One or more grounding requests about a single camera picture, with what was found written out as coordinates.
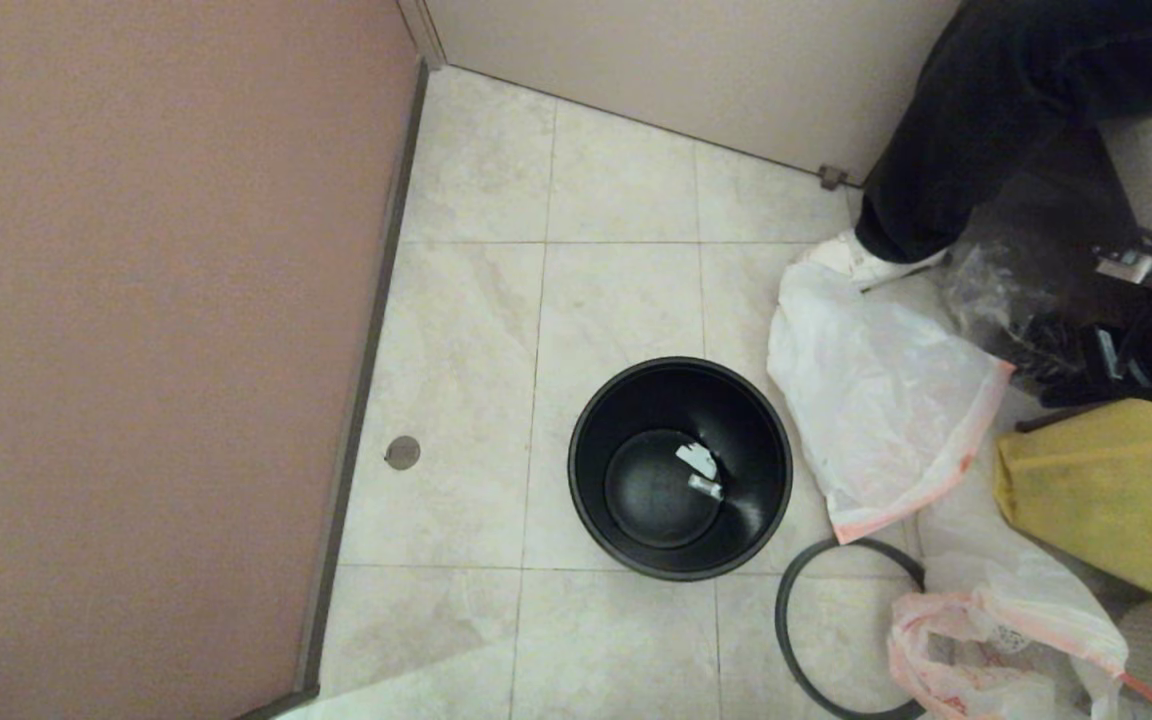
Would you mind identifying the yellow bag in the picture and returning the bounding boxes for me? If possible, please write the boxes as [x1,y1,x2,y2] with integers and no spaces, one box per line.
[993,398,1152,604]

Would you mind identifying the person's leg in black trousers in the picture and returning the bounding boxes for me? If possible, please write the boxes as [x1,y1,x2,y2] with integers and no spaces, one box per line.
[854,0,1152,266]

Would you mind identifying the black retaining ring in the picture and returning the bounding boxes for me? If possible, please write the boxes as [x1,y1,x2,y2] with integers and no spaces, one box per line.
[774,538,929,720]

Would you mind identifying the grey door frame post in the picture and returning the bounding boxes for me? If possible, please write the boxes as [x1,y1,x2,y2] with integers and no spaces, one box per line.
[396,0,449,71]

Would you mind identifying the white sneaker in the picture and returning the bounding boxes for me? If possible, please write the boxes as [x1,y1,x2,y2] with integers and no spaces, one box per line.
[801,232,949,294]

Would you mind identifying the translucent red-print trash bag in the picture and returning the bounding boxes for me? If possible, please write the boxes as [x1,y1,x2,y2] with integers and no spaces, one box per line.
[886,470,1152,720]

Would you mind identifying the clear plastic bag dark contents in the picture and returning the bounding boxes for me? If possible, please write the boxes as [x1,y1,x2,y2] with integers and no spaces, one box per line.
[941,240,1102,396]

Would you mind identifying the white bag with red drawstring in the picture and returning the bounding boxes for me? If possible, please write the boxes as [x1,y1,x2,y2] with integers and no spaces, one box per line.
[766,262,1017,545]

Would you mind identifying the black round trash bin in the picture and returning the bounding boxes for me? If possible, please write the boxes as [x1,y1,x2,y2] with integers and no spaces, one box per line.
[568,356,793,582]

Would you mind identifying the white paper scrap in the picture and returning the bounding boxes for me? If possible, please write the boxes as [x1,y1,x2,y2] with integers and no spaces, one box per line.
[676,442,720,481]

